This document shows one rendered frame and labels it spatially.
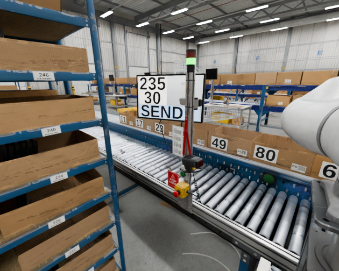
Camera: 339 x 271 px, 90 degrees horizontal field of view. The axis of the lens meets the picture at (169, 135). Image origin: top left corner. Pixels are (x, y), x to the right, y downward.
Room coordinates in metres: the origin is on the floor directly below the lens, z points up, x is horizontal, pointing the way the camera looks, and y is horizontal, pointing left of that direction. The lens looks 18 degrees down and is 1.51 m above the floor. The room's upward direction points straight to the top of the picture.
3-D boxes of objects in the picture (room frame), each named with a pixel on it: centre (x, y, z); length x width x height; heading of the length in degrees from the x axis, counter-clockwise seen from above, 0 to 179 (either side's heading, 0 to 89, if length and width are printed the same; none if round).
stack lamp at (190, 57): (0.97, -0.12, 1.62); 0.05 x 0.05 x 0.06
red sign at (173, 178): (1.00, -0.05, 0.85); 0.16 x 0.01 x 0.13; 47
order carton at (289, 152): (1.24, -0.90, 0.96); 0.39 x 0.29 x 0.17; 47
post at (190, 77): (0.97, -0.11, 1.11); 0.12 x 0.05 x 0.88; 47
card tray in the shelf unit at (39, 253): (0.75, 0.60, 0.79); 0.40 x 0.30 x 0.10; 138
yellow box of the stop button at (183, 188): (0.90, -0.10, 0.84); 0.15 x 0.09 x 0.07; 47
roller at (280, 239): (0.80, -0.69, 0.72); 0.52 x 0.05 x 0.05; 137
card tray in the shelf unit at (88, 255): (0.75, 0.60, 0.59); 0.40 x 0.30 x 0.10; 135
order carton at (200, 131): (1.77, -0.32, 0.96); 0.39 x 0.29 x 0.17; 47
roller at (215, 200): (1.07, -0.41, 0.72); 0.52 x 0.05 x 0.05; 137
